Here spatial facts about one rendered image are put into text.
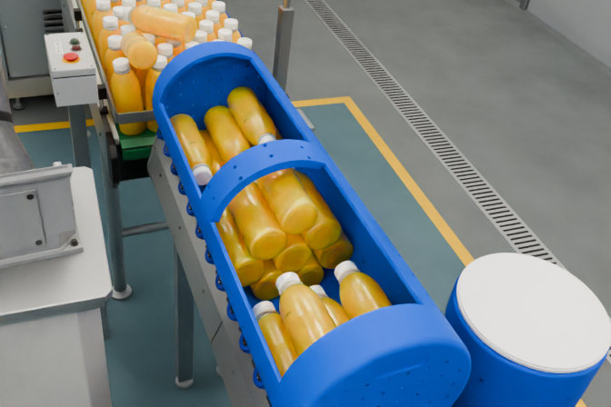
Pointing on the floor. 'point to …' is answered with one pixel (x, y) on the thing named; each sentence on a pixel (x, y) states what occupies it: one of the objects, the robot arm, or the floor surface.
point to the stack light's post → (283, 45)
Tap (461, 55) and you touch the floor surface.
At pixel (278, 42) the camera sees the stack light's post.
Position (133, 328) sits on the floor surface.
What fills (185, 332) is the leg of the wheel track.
